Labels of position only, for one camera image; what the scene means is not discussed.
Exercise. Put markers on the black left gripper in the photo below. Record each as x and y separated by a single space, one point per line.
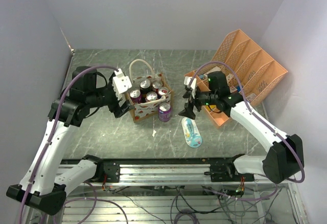
115 107

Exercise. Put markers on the red cola can in bag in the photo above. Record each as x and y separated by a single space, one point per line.
156 85

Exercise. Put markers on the orange plastic desk organizer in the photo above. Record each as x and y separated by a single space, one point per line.
257 71

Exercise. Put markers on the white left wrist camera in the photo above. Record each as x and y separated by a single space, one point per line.
121 84

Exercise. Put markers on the red cola can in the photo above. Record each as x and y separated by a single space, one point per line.
151 97
156 85

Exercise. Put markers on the blue correction tape package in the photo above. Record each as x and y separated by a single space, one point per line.
191 133

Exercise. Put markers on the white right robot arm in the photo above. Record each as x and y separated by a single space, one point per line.
284 152

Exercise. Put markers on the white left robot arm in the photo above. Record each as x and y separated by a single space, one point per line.
42 188

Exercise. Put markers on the purple Fanta can front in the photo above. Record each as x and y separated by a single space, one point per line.
135 96

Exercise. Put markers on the black yellow beverage can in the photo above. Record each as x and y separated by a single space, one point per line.
145 87

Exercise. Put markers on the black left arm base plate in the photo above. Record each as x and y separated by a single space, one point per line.
106 171

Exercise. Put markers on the blue Red Bull can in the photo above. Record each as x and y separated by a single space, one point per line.
163 92

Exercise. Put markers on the purple fanta can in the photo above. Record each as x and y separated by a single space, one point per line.
135 96
164 111

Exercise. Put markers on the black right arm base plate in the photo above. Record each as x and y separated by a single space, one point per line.
223 170

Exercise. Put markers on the aluminium mounting rail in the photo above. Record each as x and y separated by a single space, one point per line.
159 174

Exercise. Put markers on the watermelon canvas bag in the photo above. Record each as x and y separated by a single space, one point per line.
145 110

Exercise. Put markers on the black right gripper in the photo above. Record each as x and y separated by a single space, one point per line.
188 111

